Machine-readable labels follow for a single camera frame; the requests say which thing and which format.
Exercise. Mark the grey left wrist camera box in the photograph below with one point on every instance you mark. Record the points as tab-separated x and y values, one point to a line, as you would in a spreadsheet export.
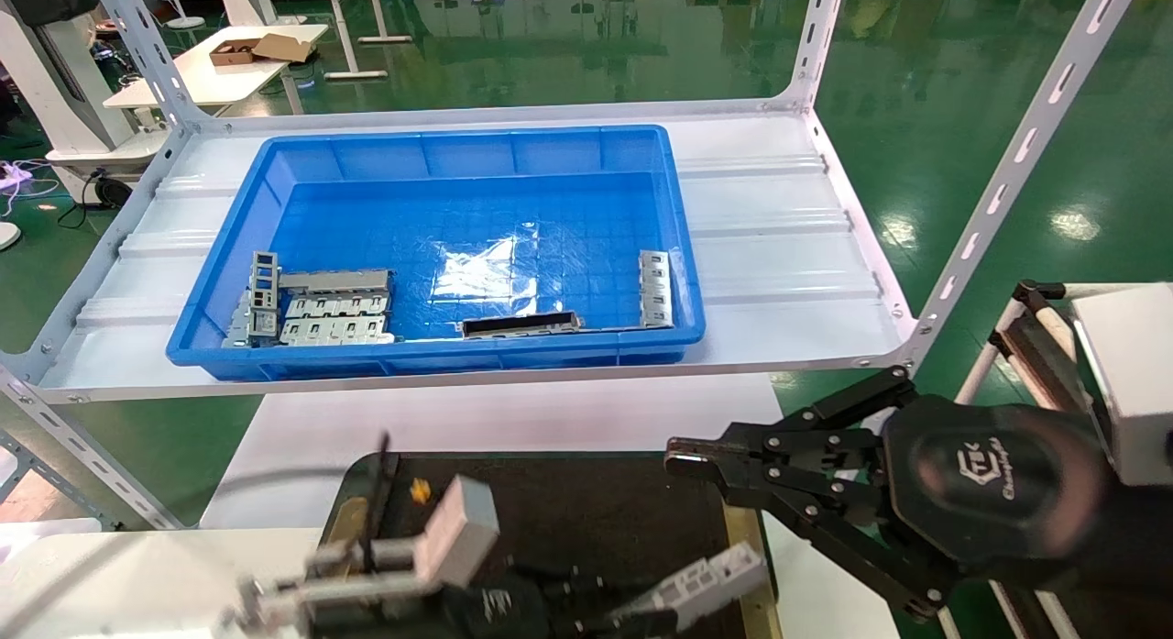
458	534

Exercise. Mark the white metal shelf rack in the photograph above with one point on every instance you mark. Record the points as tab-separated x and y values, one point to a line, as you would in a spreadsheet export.
779	254

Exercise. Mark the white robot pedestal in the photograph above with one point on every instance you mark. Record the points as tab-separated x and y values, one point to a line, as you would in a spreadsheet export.
64	89

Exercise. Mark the white and black cart frame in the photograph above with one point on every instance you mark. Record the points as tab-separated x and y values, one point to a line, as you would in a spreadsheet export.
1031	341

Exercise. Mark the flat slotted grey metal part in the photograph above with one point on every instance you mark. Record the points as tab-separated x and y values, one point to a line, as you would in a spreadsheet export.
334	305
334	331

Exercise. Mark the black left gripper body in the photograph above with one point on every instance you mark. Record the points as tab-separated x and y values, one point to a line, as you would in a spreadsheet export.
490	611

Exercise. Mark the white floor stand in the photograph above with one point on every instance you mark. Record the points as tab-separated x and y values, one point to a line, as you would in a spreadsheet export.
183	16

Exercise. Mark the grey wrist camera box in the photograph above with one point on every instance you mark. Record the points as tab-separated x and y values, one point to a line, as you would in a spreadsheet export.
458	534
1132	382

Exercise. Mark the white work table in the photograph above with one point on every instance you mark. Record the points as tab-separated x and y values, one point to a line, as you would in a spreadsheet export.
202	75

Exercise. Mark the open cardboard box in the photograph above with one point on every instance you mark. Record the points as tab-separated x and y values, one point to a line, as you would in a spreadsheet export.
279	48

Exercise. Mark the short slotted grey metal part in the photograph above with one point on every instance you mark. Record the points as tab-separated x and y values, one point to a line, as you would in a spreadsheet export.
655	291

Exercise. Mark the white table with T-legs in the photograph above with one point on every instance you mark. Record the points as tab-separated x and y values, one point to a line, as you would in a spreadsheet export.
339	20

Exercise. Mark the large blue plastic bin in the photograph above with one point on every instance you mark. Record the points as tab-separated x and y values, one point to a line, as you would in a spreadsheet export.
458	153

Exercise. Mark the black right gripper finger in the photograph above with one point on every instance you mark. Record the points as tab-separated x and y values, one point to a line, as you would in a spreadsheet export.
779	442
825	520

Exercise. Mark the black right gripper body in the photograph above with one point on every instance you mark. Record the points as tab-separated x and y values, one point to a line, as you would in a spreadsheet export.
990	492

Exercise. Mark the dark-faced long metal part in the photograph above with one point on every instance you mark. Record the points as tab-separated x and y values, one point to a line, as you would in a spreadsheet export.
522	325

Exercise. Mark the black round floor device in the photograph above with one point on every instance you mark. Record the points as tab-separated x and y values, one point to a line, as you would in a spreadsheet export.
110	192

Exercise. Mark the clear plastic film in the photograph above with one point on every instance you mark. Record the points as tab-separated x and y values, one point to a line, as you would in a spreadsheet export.
472	277

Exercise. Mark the small grey metal bracket part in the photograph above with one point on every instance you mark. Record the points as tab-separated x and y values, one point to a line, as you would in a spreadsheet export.
238	329

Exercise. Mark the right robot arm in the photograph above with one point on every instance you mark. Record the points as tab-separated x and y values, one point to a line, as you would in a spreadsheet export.
1136	566

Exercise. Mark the grey ladder-shaped metal part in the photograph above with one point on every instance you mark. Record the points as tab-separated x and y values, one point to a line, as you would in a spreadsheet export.
265	295

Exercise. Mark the black container tray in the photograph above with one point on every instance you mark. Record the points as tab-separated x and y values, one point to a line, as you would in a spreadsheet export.
596	511

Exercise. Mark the long grey metal channel part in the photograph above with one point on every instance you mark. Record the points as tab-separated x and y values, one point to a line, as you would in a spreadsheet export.
334	280

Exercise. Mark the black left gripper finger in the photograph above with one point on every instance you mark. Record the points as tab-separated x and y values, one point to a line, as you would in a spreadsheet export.
614	626
596	591

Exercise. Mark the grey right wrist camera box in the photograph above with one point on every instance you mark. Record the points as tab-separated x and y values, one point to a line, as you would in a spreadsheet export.
1132	382

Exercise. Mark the grey metal part with square holes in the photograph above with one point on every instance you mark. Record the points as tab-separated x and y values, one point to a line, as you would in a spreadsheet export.
706	579

